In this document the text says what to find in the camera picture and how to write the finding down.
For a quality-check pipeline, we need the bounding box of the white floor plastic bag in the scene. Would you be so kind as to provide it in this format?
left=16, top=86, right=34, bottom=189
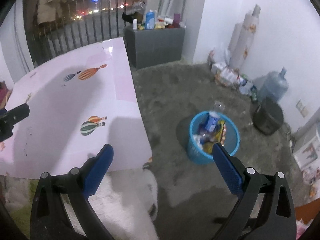
left=209, top=42, right=232, bottom=66

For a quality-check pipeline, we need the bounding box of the yellow green snack packet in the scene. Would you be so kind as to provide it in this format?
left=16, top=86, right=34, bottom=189
left=203, top=119, right=227, bottom=154

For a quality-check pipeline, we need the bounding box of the rolled printed wallpaper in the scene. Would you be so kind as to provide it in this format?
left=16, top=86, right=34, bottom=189
left=229, top=4, right=261, bottom=68

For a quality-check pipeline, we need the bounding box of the blue water jug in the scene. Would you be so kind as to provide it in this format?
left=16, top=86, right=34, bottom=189
left=257, top=67, right=289, bottom=103

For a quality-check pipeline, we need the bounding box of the heap of snack packets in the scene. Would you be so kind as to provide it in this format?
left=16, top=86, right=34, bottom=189
left=139, top=15, right=187, bottom=30

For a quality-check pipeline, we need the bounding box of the hanging beige coat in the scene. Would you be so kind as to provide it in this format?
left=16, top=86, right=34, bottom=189
left=37, top=0, right=68, bottom=24

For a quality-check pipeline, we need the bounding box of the pile of colourful packets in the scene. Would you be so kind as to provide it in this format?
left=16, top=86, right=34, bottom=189
left=302, top=167, right=320, bottom=198

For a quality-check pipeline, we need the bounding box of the blue detergent bottle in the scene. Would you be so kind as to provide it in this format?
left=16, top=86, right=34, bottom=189
left=145, top=10, right=156, bottom=30

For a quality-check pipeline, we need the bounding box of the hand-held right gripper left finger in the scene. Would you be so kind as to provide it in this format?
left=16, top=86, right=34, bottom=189
left=29, top=144, right=115, bottom=240

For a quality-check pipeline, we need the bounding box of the clear plastic bottle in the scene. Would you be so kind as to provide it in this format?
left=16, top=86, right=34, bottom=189
left=204, top=101, right=227, bottom=133

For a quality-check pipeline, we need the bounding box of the clear plastic bag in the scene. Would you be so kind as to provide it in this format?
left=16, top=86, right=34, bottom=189
left=132, top=0, right=147, bottom=13

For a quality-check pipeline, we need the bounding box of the wall socket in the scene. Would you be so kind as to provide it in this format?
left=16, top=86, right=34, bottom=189
left=296, top=99, right=309, bottom=118

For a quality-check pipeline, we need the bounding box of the metal railing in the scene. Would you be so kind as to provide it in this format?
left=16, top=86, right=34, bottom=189
left=24, top=0, right=148, bottom=63

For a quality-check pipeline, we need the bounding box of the white printed box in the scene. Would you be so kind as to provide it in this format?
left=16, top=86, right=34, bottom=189
left=292, top=130, right=320, bottom=171

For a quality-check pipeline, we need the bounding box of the black bag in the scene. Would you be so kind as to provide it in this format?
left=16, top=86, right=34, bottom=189
left=122, top=12, right=137, bottom=23

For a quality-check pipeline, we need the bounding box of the grey cabinet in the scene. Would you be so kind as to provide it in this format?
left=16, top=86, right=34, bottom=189
left=123, top=26, right=186, bottom=69

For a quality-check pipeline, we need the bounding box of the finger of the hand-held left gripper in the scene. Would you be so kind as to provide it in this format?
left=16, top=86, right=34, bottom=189
left=0, top=124, right=14, bottom=142
left=0, top=102, right=30, bottom=127

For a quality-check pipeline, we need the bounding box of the white fluffy blanket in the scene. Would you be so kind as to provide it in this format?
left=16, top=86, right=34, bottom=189
left=0, top=170, right=159, bottom=240

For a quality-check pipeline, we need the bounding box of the black rice cooker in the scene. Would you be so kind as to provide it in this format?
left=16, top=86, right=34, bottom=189
left=253, top=97, right=284, bottom=136

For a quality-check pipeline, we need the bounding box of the pile of packaging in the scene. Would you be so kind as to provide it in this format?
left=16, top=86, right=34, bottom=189
left=211, top=64, right=258, bottom=97

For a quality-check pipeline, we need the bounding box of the orange board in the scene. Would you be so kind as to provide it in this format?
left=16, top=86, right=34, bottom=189
left=295, top=204, right=318, bottom=224

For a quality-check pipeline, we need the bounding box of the blue mesh wastebasket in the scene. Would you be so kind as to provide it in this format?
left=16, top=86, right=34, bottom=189
left=187, top=111, right=241, bottom=166

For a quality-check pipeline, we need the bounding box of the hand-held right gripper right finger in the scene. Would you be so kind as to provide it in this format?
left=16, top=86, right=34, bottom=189
left=212, top=142, right=297, bottom=240

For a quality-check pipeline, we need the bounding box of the pink cloth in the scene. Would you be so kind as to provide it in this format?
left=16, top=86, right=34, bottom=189
left=296, top=220, right=311, bottom=240

